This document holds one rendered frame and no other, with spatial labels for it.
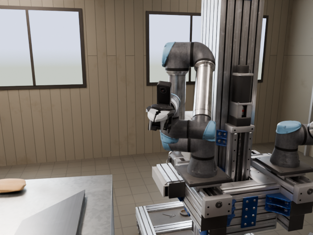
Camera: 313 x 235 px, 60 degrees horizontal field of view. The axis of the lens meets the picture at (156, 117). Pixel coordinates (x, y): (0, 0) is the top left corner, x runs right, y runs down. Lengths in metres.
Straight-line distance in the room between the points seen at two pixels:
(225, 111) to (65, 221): 0.98
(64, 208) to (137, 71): 3.38
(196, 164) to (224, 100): 0.40
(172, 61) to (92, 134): 3.25
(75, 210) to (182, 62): 0.77
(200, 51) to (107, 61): 3.06
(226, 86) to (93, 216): 0.94
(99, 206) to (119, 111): 3.28
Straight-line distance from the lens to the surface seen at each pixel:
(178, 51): 1.27
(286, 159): 1.62
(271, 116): 5.43
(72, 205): 1.12
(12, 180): 1.37
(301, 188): 1.55
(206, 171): 1.37
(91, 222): 1.05
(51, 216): 1.08
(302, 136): 1.62
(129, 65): 4.26
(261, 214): 1.66
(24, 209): 1.21
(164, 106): 0.90
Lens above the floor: 1.63
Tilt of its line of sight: 13 degrees down
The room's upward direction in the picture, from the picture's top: straight up
